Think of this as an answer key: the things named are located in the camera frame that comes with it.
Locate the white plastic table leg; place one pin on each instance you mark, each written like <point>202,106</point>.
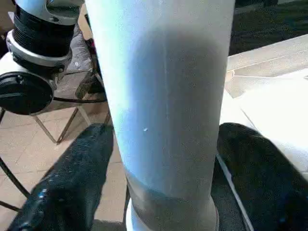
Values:
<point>168,96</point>

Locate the white plastic table top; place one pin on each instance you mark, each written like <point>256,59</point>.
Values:
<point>269,106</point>

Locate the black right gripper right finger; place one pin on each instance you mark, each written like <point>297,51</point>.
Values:
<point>264,183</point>

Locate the grey metal table leg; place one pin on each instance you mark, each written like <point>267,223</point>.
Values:
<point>62,127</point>

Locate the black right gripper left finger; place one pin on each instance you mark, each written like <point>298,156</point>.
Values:
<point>67,187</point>

